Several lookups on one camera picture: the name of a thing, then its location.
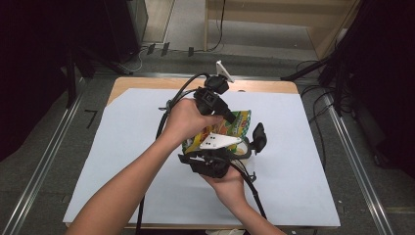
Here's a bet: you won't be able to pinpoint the person's right hand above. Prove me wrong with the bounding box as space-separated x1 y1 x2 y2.
200 165 249 206

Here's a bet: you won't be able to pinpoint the hanging black cable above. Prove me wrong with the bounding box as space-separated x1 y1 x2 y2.
208 0 227 53

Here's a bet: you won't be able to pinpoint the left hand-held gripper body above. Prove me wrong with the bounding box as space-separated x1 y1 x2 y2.
194 60 235 116

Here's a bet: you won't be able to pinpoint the light wooden frame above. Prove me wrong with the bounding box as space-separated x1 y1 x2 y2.
204 0 363 62

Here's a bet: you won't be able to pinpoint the white paper sheet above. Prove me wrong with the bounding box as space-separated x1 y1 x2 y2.
63 87 342 228

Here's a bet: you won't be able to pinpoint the black metal stand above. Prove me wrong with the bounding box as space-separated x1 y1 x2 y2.
63 45 96 109

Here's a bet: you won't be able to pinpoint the right hand-held gripper cable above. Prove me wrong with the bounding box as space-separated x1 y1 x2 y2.
228 160 267 219

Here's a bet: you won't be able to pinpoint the metal floor rail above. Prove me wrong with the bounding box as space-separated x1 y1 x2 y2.
92 71 285 81
326 94 395 235
1 94 84 235

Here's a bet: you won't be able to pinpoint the colourful spouted sauce pouch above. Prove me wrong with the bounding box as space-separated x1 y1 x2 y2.
181 110 253 155

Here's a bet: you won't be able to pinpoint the dark curtain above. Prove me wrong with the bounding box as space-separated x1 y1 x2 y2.
326 0 415 179
0 0 109 163

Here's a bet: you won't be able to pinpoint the left hand-held gripper cable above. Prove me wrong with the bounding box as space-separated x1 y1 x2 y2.
135 71 209 235

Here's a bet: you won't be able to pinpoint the white floor cable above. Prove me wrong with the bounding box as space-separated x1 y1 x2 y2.
118 47 146 73

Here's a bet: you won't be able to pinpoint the black floor cables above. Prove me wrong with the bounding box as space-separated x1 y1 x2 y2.
295 60 356 172

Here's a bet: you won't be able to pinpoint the clear jar with black lid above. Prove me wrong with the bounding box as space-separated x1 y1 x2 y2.
233 121 268 161

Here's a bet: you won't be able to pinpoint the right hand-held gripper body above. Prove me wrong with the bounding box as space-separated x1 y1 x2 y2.
190 131 243 179

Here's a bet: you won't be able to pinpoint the hand-held gripper cable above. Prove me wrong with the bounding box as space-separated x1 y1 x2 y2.
135 71 209 235
228 160 267 219

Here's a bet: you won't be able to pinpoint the black stand leg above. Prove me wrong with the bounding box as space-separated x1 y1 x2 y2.
280 57 331 82

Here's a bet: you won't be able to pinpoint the person's left hand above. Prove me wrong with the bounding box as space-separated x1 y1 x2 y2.
161 97 224 146

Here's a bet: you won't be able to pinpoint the black cabinet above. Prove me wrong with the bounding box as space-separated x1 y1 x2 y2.
104 0 150 65

